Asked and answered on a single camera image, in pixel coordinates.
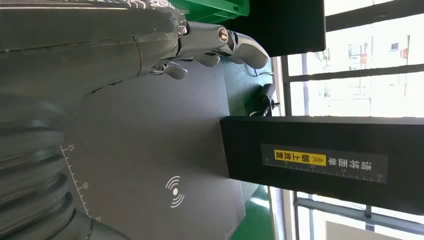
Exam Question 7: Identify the black inbound scanner machine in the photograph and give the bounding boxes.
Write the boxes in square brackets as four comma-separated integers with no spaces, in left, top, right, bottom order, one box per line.
[61,56,424,240]

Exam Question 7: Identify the green plastic crate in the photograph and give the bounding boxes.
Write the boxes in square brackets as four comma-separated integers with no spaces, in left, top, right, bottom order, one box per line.
[168,0,250,25]

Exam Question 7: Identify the small black device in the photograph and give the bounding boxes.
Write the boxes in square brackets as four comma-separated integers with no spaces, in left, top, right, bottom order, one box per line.
[249,83,281,117]

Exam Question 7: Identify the black laptop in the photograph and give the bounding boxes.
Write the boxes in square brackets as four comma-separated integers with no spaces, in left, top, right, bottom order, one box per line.
[221,0,328,58]

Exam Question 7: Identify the ruler label with yellow strip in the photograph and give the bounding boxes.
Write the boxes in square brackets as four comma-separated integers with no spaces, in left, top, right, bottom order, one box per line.
[260,143,389,185]

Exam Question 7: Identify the black window frame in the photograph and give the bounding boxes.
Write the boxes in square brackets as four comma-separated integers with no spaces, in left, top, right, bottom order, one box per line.
[280,0,424,240]

